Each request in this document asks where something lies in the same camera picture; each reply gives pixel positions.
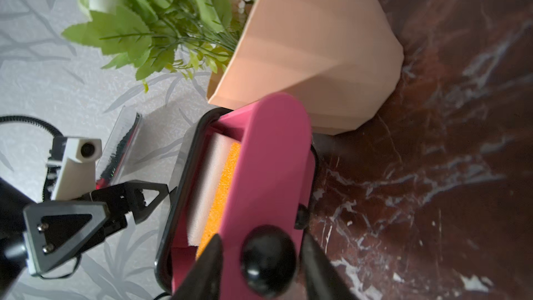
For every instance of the beige ribbed flower pot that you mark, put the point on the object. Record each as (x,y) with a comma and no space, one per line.
(339,58)

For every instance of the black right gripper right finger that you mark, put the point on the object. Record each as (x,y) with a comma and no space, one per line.
(321,278)

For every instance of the orange white sponge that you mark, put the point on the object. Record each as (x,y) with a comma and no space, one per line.
(211,193)

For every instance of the pink top drawer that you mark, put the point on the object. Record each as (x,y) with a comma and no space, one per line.
(266,175)

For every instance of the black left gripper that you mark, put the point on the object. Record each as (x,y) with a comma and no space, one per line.
(55,232)

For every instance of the artificial green flower plant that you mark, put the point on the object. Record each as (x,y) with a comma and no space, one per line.
(184,36)

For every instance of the black mini drawer cabinet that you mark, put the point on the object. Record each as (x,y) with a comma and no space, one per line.
(175,200)

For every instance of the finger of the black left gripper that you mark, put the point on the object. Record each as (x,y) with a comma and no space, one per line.
(137,197)

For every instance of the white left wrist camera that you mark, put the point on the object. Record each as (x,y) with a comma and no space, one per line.
(71,168)

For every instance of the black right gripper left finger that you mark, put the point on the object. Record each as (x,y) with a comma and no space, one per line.
(203,282)

